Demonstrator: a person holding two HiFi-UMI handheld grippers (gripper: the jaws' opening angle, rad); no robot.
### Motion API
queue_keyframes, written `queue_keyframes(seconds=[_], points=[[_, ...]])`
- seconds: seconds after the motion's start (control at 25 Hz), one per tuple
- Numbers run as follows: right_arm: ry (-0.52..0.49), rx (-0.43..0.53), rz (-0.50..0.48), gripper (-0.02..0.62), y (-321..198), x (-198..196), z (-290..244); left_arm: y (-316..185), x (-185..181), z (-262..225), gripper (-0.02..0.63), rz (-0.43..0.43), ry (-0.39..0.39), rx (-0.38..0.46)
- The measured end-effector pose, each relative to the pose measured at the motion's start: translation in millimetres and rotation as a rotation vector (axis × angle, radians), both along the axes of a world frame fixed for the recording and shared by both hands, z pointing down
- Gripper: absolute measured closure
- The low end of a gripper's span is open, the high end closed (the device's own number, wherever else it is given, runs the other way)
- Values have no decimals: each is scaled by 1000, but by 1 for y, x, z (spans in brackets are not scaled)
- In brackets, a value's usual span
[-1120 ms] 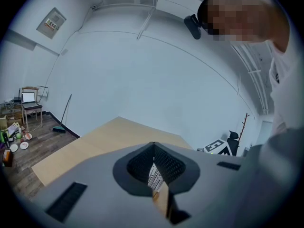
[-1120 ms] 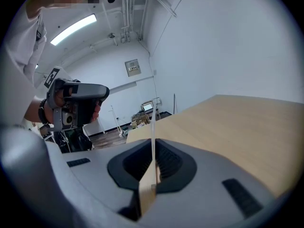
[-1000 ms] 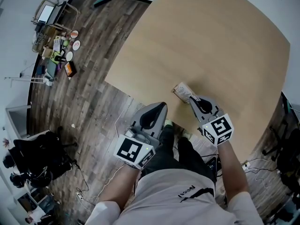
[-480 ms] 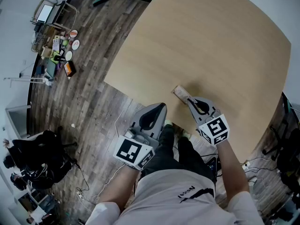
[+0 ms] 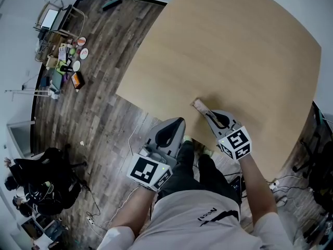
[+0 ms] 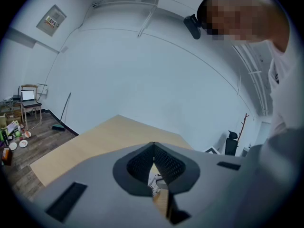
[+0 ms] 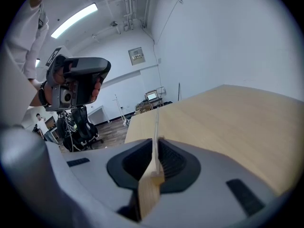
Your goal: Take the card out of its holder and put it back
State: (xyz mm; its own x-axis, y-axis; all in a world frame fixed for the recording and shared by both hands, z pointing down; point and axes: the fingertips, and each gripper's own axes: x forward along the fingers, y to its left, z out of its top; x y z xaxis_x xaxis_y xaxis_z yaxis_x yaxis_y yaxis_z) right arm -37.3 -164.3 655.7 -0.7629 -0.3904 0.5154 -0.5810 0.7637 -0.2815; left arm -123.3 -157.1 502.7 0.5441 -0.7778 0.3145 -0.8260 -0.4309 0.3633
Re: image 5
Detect open laptop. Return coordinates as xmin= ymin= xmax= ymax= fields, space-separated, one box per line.
xmin=39 ymin=5 xmax=72 ymax=31

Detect black framed orange tray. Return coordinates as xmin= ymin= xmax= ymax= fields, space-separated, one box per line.
xmin=70 ymin=71 xmax=86 ymax=90

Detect teal box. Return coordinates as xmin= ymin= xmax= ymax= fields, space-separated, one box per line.
xmin=52 ymin=70 xmax=65 ymax=90

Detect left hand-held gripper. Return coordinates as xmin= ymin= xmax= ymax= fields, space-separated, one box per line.
xmin=126 ymin=117 xmax=186 ymax=192

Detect black office chair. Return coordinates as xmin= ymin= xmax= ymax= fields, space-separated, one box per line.
xmin=292 ymin=105 xmax=333 ymax=213

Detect small wooden box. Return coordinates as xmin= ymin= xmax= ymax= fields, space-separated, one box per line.
xmin=46 ymin=55 xmax=58 ymax=69

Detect person's black trousers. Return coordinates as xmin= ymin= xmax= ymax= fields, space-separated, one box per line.
xmin=158 ymin=139 xmax=241 ymax=205

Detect light wooden table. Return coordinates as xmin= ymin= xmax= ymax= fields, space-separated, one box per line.
xmin=115 ymin=0 xmax=323 ymax=178

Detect black swivel chair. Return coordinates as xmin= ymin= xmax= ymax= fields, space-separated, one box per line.
xmin=39 ymin=143 xmax=91 ymax=192

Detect person's grey shirt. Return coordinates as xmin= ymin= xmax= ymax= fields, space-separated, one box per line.
xmin=97 ymin=190 xmax=294 ymax=250

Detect person's left forearm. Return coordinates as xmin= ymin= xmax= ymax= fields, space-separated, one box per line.
xmin=110 ymin=185 xmax=159 ymax=230

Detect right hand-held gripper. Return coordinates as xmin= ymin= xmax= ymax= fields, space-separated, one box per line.
xmin=204 ymin=109 xmax=252 ymax=161

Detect small white printed box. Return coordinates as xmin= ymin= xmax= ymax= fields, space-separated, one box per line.
xmin=190 ymin=97 xmax=210 ymax=117

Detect white stand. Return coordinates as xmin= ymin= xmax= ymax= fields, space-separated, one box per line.
xmin=4 ymin=86 xmax=59 ymax=101

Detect person's right forearm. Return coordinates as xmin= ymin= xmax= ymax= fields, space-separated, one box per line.
xmin=238 ymin=154 xmax=278 ymax=225

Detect grey cabinet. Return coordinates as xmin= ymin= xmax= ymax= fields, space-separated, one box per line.
xmin=6 ymin=120 xmax=36 ymax=158

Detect white floor cable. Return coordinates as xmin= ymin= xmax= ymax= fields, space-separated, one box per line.
xmin=98 ymin=125 xmax=143 ymax=229

